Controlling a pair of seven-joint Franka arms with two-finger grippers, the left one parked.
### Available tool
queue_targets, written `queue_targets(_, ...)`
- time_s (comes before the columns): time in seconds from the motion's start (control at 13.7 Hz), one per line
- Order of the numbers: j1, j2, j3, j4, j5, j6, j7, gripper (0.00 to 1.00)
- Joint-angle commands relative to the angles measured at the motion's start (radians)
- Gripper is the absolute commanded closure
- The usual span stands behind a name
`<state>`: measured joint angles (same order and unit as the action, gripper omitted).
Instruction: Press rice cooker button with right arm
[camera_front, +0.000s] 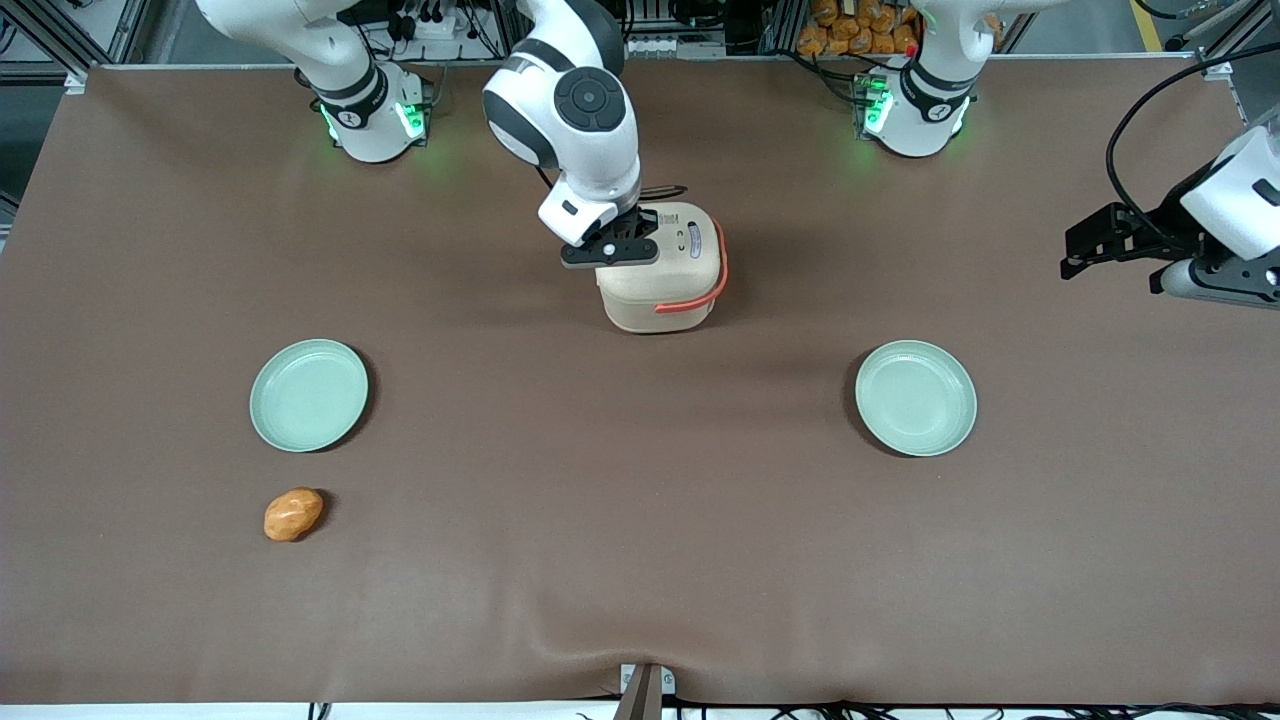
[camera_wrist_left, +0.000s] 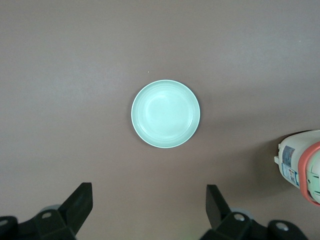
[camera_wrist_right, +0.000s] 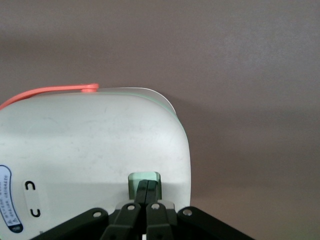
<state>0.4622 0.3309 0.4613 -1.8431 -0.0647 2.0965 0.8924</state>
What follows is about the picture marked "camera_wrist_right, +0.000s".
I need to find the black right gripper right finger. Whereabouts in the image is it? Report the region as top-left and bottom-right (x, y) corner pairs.
(145, 180), (256, 240)

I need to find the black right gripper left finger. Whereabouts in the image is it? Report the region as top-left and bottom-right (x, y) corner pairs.
(31, 179), (150, 240)

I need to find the cream rice cooker coral handle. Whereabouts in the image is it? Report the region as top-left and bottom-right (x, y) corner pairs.
(0, 82), (192, 240)

